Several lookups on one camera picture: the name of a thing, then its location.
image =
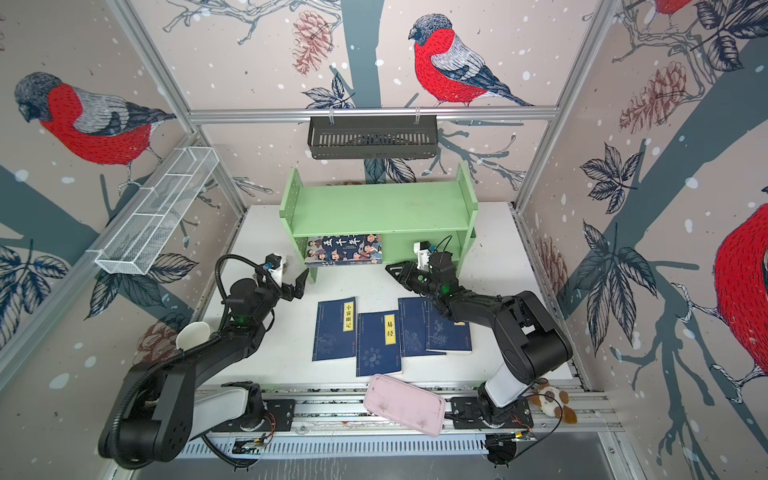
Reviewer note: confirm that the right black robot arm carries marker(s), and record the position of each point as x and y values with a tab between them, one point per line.
529	340

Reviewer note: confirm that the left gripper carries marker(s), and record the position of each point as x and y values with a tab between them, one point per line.
297	291

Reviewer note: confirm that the black hanging wire basket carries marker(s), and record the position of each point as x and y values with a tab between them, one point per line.
373	137

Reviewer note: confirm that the colourful illustrated history book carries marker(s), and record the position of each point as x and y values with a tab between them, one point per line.
344	250

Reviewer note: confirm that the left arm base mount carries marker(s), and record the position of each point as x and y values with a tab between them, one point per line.
276	415

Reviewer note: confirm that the blue book centre yellow label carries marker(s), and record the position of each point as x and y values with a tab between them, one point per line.
378	344

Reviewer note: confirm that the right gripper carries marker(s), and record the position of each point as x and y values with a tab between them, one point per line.
409	275

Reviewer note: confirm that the pink plastic case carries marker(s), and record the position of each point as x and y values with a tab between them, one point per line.
405	404

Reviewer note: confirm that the white mesh wall tray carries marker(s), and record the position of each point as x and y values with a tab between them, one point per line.
142	237

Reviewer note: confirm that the blue book yellow label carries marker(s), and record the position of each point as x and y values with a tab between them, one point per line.
335	330
446	336
378	344

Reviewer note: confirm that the plush toy brown white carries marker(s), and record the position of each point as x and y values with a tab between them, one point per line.
552	401

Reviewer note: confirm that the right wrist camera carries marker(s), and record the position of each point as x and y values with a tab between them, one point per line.
423	251

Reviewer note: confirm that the blue book left yellow label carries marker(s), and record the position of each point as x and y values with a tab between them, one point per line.
335	330

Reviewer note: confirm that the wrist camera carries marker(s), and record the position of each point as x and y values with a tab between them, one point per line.
275	265
423	251

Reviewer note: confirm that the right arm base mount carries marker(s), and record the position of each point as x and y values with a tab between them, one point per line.
480	413

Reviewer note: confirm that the green wooden two-tier shelf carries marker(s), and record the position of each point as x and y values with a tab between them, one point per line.
440	212

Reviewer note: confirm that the blue book plain cover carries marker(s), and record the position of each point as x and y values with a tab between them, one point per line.
413	315

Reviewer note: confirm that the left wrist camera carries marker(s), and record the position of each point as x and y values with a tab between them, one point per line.
275	265

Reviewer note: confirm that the blue book right yellow label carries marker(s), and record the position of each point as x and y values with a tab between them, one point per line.
446	336

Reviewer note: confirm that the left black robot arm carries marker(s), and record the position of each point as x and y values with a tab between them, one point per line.
158	410

